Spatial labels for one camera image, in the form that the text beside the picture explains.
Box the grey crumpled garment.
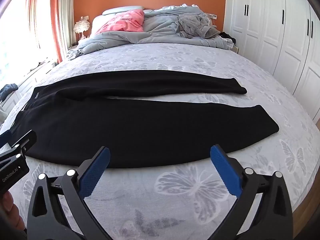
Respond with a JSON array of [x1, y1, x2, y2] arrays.
[[174, 12, 221, 40]]

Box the white curtain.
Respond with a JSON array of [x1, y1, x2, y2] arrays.
[[58, 0, 76, 49]]

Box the pink pillow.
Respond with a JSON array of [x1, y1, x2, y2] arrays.
[[95, 9, 145, 34]]

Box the white feather lamp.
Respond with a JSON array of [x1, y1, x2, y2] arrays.
[[73, 16, 91, 41]]

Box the pile of white clothes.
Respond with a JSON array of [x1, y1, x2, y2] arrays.
[[214, 31, 239, 50]]

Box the grey duvet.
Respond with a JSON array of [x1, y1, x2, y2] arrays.
[[67, 5, 235, 60]]

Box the white wardrobe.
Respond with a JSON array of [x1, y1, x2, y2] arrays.
[[224, 0, 320, 122]]

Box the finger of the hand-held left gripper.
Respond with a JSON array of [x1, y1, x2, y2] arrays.
[[0, 129, 38, 156], [0, 130, 13, 145]]

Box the bed with butterfly sheet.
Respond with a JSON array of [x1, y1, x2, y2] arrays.
[[0, 40, 320, 240]]

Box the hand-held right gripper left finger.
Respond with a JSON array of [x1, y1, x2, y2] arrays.
[[26, 146, 120, 240]]

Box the person's left hand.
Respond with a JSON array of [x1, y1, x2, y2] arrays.
[[0, 190, 26, 231]]

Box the dark cloth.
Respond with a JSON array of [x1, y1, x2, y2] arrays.
[[0, 83, 19, 101]]

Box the light blue pillow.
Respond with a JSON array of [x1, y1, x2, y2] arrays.
[[90, 5, 153, 30]]

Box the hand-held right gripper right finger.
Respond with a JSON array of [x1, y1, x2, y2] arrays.
[[207, 144, 294, 240]]

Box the window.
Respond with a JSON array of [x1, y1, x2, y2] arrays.
[[0, 0, 42, 80]]

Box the black pants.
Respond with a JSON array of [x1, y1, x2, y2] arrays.
[[11, 70, 280, 169]]

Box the orange curtain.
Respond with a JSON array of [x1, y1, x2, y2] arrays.
[[26, 0, 63, 63]]

